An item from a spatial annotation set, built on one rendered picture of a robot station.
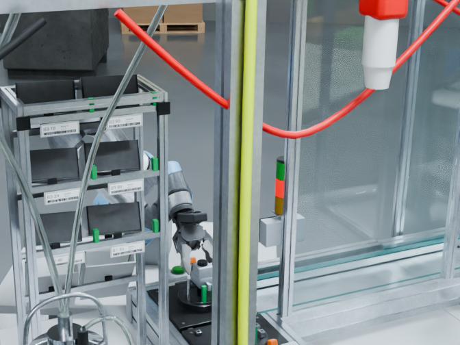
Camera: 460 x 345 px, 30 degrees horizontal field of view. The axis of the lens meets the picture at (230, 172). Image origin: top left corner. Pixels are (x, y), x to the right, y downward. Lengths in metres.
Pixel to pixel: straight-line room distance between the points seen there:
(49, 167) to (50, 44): 6.92
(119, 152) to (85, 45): 6.81
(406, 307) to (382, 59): 1.69
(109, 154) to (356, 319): 0.96
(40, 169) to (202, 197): 3.90
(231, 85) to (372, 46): 0.18
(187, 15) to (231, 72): 10.50
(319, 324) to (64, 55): 6.69
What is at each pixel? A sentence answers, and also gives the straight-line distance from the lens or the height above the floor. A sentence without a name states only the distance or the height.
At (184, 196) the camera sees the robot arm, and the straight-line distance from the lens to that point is 2.52.
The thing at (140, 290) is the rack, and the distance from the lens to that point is 2.35.
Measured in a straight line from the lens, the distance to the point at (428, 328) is 2.68.
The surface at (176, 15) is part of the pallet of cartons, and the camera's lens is 11.51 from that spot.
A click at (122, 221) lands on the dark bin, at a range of 2.12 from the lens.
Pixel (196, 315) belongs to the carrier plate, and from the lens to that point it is 2.43.
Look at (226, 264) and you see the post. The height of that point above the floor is 1.68.
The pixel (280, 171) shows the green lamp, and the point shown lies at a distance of 2.30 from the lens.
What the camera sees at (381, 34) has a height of 1.97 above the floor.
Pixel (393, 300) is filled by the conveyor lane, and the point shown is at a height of 0.93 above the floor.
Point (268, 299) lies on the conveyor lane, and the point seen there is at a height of 0.92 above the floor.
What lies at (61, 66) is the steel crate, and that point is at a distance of 8.95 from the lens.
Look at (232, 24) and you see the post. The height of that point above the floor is 1.99.
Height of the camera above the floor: 2.17
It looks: 20 degrees down
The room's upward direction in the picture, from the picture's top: 1 degrees clockwise
